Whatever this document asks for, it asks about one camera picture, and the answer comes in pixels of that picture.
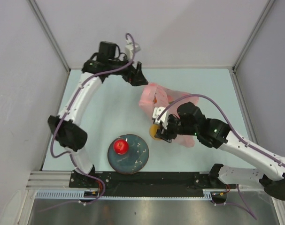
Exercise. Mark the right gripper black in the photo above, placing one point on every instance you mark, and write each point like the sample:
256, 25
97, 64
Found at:
165, 134

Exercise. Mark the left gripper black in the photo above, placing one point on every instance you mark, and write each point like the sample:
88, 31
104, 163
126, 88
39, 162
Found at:
134, 76

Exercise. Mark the pink plastic bag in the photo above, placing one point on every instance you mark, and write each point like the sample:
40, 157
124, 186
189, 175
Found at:
155, 95

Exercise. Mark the orange fake fruit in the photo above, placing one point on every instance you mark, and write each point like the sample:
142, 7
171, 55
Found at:
153, 131

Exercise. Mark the dark blue ceramic plate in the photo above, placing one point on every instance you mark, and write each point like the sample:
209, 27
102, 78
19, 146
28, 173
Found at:
132, 161

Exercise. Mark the red fake apple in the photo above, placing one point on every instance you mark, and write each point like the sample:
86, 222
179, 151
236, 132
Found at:
121, 146

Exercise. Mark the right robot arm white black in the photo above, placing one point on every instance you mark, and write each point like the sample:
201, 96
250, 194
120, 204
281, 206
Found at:
268, 172

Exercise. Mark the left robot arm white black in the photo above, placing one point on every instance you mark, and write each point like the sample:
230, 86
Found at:
68, 137

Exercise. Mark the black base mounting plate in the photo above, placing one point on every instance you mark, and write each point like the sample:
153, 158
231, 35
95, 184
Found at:
157, 184

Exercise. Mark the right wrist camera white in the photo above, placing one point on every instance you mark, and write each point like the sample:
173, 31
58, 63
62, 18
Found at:
160, 116

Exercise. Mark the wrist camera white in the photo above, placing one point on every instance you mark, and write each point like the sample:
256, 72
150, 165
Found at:
131, 49
160, 116

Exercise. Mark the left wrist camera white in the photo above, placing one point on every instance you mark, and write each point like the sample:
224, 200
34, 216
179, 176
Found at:
131, 49

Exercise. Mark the white slotted cable duct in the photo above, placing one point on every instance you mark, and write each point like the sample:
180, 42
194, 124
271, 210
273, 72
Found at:
83, 195

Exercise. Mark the left aluminium frame post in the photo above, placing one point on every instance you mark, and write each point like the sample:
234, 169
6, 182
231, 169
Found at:
49, 34

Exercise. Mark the aluminium frame post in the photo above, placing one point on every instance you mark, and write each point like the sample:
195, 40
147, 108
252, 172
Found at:
49, 34
259, 23

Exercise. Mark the aluminium front rail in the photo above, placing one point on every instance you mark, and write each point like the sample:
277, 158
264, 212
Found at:
48, 180

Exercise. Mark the right aluminium frame post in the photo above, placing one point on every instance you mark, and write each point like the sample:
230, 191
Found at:
259, 23

